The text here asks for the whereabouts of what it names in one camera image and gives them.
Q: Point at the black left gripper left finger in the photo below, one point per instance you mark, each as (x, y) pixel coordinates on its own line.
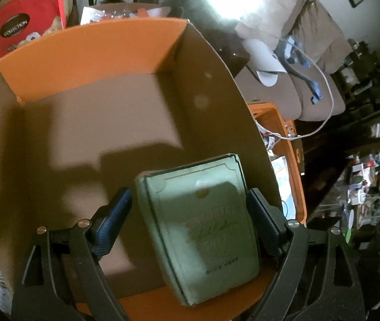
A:
(43, 291)

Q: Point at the brown sofa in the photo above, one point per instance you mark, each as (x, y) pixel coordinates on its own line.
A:
(285, 53)

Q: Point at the red collection gift bag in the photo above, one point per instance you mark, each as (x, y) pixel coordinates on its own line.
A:
(22, 21)

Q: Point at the open box of clutter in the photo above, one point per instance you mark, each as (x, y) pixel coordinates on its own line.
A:
(121, 10)

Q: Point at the green tissue pack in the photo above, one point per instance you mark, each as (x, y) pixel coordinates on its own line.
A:
(202, 234)

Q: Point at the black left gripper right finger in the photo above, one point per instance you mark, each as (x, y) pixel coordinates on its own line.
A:
(314, 275)

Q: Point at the orange cardboard box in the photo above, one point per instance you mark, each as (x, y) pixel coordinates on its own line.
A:
(86, 110)

